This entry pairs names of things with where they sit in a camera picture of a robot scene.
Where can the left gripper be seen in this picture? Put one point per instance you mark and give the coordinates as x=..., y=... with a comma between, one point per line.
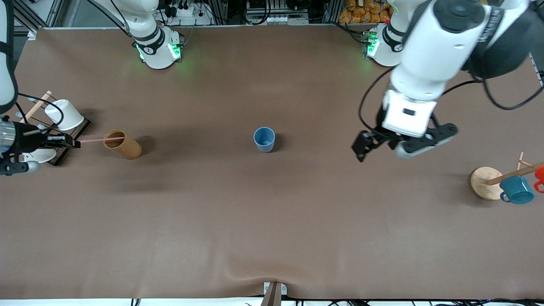
x=376, y=137

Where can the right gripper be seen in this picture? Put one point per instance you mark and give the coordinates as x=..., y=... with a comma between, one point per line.
x=28, y=140

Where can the pink chopstick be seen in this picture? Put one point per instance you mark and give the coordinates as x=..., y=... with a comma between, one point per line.
x=97, y=140

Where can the blue plastic cup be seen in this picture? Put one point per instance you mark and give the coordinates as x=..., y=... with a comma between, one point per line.
x=264, y=142

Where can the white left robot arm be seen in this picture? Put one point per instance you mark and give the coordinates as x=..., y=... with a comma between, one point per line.
x=437, y=55

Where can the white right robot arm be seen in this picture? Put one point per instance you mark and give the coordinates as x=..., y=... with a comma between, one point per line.
x=153, y=46

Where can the black cup rack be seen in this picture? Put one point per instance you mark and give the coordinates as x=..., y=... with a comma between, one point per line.
x=74, y=134

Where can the white paper cup with print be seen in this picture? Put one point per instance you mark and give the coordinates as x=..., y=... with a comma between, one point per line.
x=42, y=155

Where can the plain white paper cup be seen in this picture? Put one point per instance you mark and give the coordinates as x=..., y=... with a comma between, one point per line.
x=66, y=114

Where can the brown cylindrical holder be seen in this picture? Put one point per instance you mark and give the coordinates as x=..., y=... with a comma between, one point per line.
x=127, y=149

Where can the brown table mat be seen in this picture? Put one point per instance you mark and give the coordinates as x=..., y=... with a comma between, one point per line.
x=272, y=212

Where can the wooden mug tree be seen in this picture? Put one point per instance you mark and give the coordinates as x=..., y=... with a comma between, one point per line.
x=484, y=180

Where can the orange snack pile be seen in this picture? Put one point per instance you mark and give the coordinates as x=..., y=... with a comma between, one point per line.
x=361, y=12

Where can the teal enamel mug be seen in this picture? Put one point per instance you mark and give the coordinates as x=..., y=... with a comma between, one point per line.
x=516, y=189

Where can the orange mug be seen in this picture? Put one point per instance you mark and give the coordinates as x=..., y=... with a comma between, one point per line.
x=540, y=174

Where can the metal table clamp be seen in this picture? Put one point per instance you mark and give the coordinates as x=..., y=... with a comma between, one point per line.
x=274, y=293

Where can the white power strip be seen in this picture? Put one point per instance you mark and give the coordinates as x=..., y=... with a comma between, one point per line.
x=185, y=10

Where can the aluminium frame post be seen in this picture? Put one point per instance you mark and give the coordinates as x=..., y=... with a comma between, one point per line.
x=42, y=15

